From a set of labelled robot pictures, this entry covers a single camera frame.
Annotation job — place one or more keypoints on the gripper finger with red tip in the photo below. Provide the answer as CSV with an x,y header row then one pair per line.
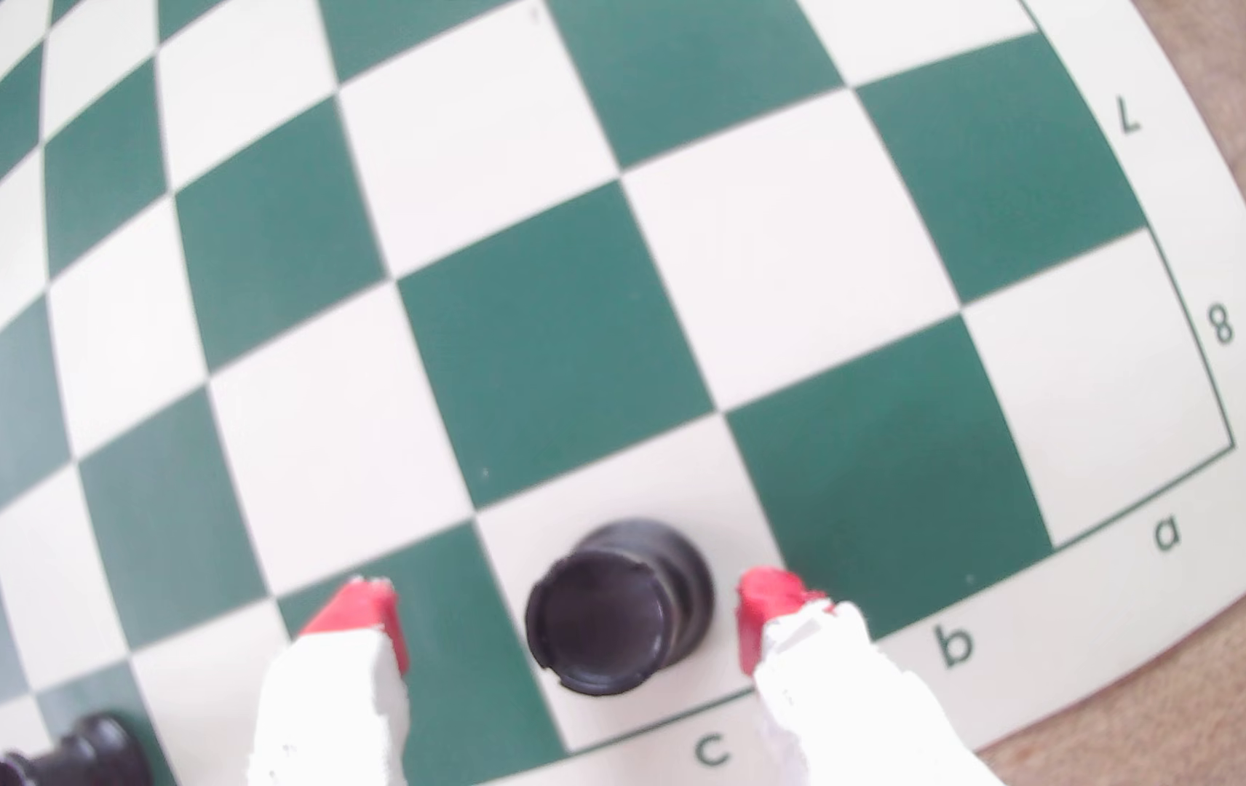
x,y
334,710
852,721

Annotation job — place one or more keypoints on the black rook chess piece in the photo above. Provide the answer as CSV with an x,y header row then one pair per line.
x,y
612,611

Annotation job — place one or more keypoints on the green and white chess mat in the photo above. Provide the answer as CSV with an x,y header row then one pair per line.
x,y
547,349

